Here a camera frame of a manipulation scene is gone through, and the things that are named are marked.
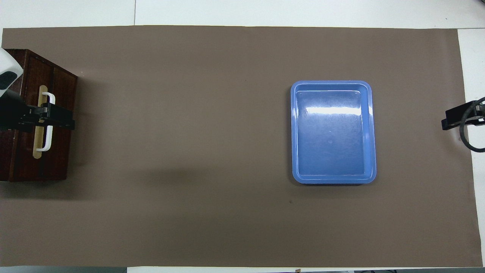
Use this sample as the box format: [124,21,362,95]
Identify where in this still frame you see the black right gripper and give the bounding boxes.
[441,99,485,130]

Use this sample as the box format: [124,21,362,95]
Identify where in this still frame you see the blue plastic tray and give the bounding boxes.
[291,80,377,185]

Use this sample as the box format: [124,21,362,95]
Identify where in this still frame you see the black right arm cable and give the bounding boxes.
[459,97,485,153]

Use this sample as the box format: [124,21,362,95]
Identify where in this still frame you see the brown table mat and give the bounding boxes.
[0,25,483,268]

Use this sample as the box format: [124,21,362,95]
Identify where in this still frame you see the dark wooden drawer cabinet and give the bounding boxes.
[0,49,78,182]

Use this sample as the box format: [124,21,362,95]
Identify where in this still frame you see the wooden drawer with white handle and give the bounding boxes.
[17,51,78,182]

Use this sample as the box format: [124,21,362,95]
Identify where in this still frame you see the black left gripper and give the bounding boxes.
[0,91,75,133]

